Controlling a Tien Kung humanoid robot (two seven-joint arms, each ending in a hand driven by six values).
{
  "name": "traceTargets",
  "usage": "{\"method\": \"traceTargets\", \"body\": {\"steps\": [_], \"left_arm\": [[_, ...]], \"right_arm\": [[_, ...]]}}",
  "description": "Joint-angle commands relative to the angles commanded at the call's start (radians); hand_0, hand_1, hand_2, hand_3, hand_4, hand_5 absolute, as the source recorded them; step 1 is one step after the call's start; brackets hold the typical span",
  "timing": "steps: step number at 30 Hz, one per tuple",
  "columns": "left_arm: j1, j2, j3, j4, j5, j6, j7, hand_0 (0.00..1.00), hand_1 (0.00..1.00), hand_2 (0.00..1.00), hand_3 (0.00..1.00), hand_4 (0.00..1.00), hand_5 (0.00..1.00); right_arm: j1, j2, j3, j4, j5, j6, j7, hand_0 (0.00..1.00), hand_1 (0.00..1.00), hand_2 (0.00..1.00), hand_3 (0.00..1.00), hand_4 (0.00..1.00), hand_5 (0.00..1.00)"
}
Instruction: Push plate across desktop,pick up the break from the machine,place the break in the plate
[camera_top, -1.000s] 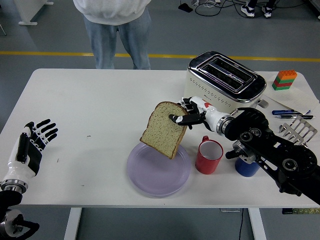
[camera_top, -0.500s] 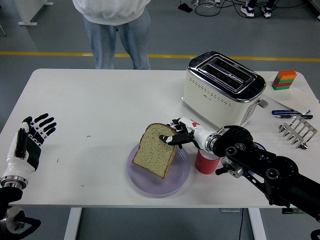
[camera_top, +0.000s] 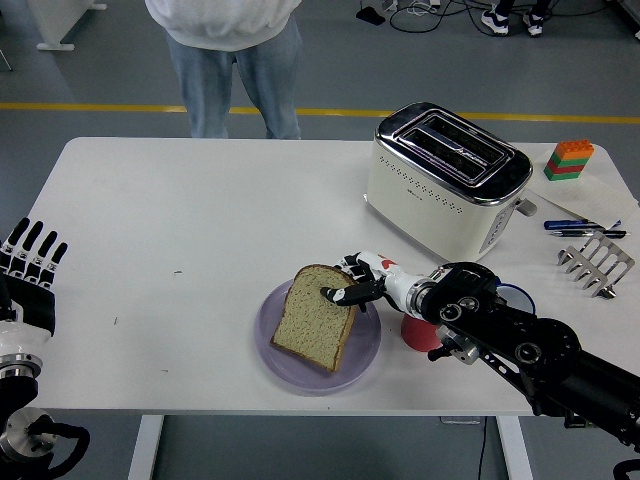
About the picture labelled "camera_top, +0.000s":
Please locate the cream and chrome toaster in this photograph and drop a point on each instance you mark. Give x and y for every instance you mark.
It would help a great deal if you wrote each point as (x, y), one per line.
(425, 220)

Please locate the bread slice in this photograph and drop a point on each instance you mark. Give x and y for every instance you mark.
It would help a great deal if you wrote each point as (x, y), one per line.
(310, 327)

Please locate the chair leg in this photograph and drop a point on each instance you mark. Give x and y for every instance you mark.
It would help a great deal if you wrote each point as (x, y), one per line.
(5, 60)

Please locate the purple plate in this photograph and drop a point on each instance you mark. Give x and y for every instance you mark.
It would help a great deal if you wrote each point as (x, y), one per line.
(360, 360)

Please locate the black pen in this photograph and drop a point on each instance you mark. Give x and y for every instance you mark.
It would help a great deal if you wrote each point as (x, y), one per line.
(580, 233)

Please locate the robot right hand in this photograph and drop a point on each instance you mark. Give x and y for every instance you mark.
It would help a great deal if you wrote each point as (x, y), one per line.
(392, 280)

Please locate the blue pen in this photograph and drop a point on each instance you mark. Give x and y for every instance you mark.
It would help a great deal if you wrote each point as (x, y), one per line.
(562, 224)

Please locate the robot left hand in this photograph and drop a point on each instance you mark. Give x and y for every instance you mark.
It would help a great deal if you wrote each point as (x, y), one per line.
(25, 310)

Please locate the white furniture base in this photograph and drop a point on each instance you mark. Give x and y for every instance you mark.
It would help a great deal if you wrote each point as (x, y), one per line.
(55, 20)

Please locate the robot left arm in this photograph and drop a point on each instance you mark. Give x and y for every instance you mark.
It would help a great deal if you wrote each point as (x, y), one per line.
(15, 390)

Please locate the white table leg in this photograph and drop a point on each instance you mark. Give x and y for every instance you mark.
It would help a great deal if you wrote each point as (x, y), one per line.
(515, 450)
(145, 450)

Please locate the black foot pedal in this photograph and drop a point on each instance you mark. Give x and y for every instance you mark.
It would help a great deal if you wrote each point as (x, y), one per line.
(370, 15)

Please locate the white power strip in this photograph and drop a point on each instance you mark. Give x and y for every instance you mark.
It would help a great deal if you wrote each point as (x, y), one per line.
(425, 3)

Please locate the blue mug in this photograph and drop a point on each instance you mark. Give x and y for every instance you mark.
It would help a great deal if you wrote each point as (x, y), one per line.
(520, 297)

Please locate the toy brick stack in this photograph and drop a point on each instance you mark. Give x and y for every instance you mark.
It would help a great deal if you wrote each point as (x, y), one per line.
(565, 165)

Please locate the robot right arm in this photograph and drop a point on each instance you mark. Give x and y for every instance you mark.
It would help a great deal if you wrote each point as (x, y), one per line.
(550, 350)

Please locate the white paper sheet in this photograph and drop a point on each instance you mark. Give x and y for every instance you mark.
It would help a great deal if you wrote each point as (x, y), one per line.
(600, 195)

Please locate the red mug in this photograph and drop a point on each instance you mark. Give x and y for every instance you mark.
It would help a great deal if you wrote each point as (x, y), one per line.
(417, 335)

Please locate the person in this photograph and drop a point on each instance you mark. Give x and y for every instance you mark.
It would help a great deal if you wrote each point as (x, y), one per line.
(225, 25)
(495, 20)

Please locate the white table label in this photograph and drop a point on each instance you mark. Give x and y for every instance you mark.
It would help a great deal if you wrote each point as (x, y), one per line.
(460, 420)

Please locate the metal toast rack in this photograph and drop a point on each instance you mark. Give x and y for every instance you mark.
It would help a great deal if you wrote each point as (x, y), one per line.
(585, 265)

